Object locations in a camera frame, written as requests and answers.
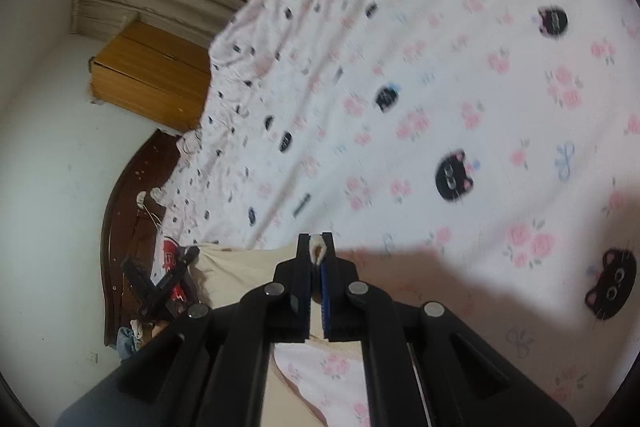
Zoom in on cream knit sweater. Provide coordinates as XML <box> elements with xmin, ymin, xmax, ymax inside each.
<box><xmin>192</xmin><ymin>237</ymin><xmax>332</xmax><ymax>427</ymax></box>

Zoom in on wooden nightstand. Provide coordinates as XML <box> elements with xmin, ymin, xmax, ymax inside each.
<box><xmin>89</xmin><ymin>18</ymin><xmax>213</xmax><ymax>132</ymax></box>

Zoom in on dark wooden headboard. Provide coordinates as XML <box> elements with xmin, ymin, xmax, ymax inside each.
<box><xmin>100</xmin><ymin>129</ymin><xmax>183</xmax><ymax>348</ymax></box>

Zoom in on cat and rose print bedsheet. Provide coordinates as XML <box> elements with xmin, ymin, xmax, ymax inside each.
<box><xmin>160</xmin><ymin>0</ymin><xmax>640</xmax><ymax>427</ymax></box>

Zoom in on white charger cable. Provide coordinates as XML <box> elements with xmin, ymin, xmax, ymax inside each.
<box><xmin>136</xmin><ymin>188</ymin><xmax>167</xmax><ymax>229</ymax></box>

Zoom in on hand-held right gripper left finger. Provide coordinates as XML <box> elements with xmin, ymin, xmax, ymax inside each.
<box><xmin>117</xmin><ymin>233</ymin><xmax>314</xmax><ymax>427</ymax></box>

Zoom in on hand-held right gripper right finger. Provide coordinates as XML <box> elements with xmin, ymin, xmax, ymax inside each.
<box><xmin>321</xmin><ymin>232</ymin><xmax>577</xmax><ymax>427</ymax></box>

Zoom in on red printed garment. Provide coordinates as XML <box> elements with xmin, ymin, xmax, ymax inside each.
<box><xmin>161</xmin><ymin>238</ymin><xmax>201</xmax><ymax>314</ymax></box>

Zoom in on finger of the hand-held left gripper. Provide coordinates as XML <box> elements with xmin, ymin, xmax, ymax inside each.
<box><xmin>139</xmin><ymin>247</ymin><xmax>202</xmax><ymax>319</ymax></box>
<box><xmin>121</xmin><ymin>258</ymin><xmax>152</xmax><ymax>301</ymax></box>

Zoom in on blue cloth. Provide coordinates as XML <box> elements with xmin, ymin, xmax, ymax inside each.
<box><xmin>117</xmin><ymin>326</ymin><xmax>147</xmax><ymax>360</ymax></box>

